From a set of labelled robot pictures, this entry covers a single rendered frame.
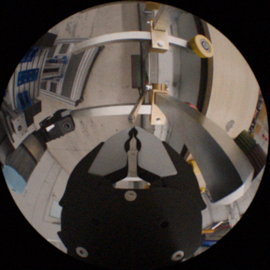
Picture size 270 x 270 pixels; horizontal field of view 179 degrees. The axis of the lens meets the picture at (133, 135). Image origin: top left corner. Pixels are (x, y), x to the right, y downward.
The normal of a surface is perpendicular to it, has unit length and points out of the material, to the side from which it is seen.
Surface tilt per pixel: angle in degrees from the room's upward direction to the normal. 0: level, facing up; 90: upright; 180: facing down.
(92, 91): 0
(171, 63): 0
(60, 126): 31
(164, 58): 0
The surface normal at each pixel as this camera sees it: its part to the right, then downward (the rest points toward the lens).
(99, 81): 0.00, 0.58
